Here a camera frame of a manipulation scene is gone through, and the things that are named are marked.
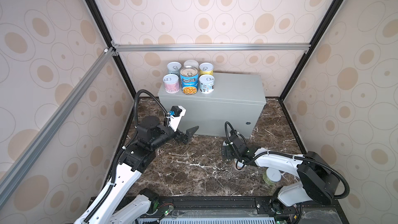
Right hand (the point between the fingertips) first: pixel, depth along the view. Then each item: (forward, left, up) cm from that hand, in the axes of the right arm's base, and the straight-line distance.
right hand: (229, 148), depth 90 cm
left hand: (-3, +19, +33) cm, 38 cm away
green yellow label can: (-16, -19, +2) cm, 25 cm away
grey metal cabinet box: (+10, -2, +31) cm, 33 cm away
